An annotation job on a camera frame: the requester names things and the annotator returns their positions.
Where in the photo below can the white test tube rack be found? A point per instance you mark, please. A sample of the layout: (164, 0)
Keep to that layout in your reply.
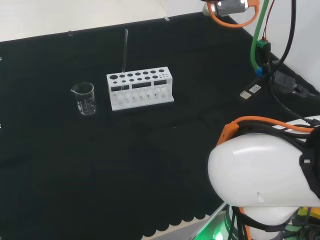
(142, 106)

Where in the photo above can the pale grey board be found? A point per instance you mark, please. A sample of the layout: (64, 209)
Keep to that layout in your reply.
(190, 232)

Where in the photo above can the black adapter box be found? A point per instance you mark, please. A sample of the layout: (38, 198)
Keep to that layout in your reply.
(285, 81)

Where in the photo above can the blue plug connector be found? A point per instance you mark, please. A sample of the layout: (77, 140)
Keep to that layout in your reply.
(259, 71)

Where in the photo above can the green plug connector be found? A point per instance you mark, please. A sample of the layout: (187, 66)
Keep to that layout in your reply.
(264, 44)

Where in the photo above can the clear glass rod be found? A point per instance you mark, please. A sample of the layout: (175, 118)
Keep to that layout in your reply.
(125, 50)

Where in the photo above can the black bench cloth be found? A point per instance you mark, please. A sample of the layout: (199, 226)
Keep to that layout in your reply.
(75, 162)

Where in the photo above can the usb plug with white label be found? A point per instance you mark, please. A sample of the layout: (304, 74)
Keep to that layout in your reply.
(251, 91)

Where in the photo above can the clear glass beaker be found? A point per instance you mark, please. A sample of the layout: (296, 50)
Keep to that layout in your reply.
(86, 105)

